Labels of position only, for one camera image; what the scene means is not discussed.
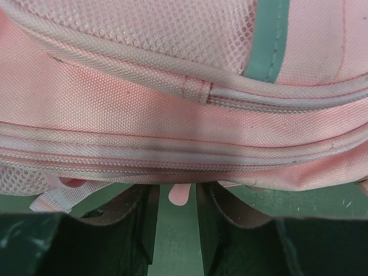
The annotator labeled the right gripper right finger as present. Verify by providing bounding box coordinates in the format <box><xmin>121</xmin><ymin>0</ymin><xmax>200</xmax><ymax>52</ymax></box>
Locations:
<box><xmin>196</xmin><ymin>183</ymin><xmax>367</xmax><ymax>275</ymax></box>

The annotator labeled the pink student backpack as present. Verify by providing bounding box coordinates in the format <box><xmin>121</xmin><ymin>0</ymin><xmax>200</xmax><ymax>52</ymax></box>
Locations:
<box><xmin>1</xmin><ymin>1</ymin><xmax>367</xmax><ymax>212</ymax></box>

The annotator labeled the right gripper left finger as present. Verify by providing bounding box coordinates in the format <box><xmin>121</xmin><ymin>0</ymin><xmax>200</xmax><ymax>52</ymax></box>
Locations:
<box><xmin>1</xmin><ymin>185</ymin><xmax>160</xmax><ymax>276</ymax></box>

